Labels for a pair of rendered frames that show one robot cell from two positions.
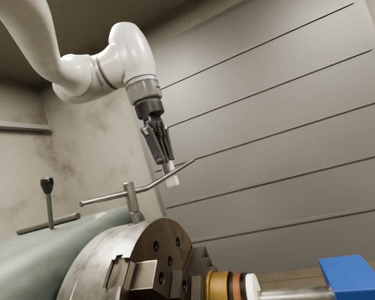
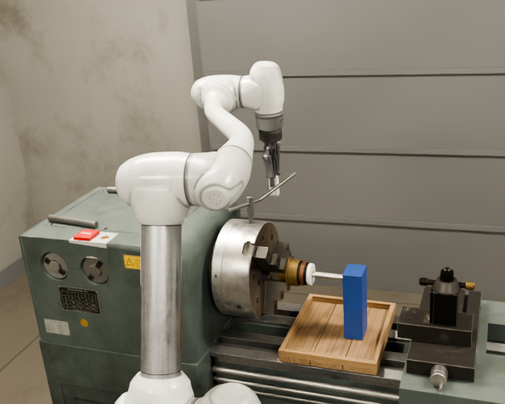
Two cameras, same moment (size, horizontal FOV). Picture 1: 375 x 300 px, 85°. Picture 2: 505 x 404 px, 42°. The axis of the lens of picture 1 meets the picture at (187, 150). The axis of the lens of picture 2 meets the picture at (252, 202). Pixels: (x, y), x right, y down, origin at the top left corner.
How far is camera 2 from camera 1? 170 cm
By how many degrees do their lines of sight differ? 25
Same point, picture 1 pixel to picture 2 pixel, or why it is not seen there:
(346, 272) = (353, 270)
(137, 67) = (271, 108)
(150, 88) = (276, 124)
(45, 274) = (204, 241)
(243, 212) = (350, 191)
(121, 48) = (261, 91)
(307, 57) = not seen: outside the picture
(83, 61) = (230, 94)
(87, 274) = (231, 246)
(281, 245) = (393, 254)
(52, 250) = (201, 228)
